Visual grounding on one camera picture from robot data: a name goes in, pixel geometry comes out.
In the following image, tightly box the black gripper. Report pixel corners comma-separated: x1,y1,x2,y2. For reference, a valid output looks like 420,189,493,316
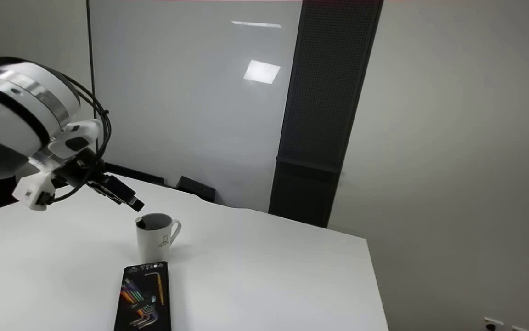
47,149,146,213

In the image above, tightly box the white ceramic mug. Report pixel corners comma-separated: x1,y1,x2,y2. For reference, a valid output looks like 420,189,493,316
133,211,183,265

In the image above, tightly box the black hex key set box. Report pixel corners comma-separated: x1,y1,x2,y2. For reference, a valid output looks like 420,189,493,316
111,259,172,331

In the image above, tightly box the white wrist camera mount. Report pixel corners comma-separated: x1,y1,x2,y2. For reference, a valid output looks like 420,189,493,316
10,160,69,213

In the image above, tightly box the dark vertical wall pillar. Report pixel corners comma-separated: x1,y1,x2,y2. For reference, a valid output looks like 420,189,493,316
266,0,385,230

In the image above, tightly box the white wall socket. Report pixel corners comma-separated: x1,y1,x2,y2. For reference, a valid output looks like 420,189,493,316
480,314,506,331

